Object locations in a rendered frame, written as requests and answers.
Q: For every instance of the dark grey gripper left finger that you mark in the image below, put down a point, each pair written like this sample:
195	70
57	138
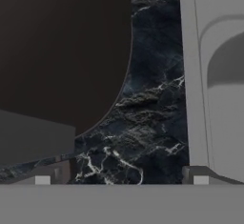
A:
47	174

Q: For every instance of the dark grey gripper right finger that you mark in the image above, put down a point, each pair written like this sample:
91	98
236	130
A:
198	172

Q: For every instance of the dark grey box-shaped block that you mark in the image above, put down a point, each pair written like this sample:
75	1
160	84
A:
31	135

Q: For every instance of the pale grey arched-panel cupboard door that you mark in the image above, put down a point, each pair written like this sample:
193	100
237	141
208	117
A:
219	123

